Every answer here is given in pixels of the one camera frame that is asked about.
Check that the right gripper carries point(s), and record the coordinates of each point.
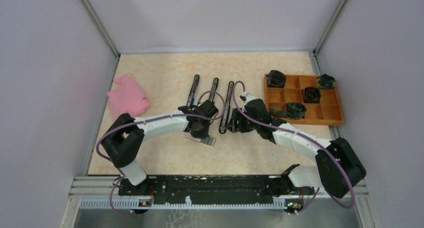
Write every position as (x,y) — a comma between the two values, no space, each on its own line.
(233,124)

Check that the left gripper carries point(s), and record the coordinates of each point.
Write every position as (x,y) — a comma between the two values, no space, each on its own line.
(202,134)

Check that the blue stapler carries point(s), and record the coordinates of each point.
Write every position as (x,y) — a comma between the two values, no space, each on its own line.
(192,92)

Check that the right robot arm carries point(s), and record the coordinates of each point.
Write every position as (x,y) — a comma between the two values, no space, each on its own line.
(337,168)

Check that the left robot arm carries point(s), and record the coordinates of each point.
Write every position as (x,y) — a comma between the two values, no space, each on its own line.
(123,139)

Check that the dark rolled fabric lower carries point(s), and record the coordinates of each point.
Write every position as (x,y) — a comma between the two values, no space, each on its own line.
(294,111)

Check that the dark rolled fabric top-left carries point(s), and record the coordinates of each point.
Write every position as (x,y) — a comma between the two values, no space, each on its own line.
(276,79)

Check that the pink cloth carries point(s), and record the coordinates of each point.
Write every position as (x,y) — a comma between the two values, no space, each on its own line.
(129,98)

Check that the dark rolled fabric centre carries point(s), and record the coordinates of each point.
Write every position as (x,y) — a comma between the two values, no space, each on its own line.
(311,95)

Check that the orange wooden compartment tray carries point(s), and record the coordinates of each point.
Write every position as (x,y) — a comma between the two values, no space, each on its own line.
(326,112)

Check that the dark rolled fabric top-right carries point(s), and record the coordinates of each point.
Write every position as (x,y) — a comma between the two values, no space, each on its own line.
(326,82)

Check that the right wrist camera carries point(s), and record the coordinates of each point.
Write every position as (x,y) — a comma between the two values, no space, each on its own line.
(246,97)

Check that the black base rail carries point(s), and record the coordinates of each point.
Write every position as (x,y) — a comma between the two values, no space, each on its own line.
(213,189)

